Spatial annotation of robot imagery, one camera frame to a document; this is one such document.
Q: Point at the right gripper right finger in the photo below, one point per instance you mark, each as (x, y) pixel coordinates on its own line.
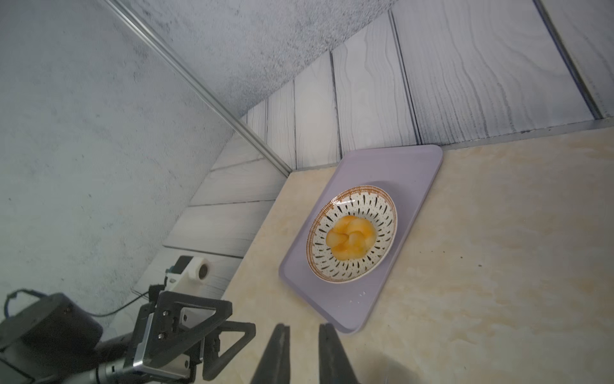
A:
(334, 365)

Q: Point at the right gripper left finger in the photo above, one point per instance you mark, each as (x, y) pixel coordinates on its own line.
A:
(274, 366)

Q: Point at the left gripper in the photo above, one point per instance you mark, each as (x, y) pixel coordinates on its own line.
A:
(178, 332)

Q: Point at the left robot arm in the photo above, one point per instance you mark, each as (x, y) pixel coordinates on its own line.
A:
(56, 341)

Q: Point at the lavender tray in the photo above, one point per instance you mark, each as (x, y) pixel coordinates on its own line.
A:
(406, 174)

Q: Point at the yellow chips in bowl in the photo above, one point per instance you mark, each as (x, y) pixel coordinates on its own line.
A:
(351, 238)

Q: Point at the patterned bowl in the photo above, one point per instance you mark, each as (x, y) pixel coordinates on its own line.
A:
(368, 202)

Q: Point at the left metal frame post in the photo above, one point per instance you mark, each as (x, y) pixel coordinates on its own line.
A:
(152, 39)

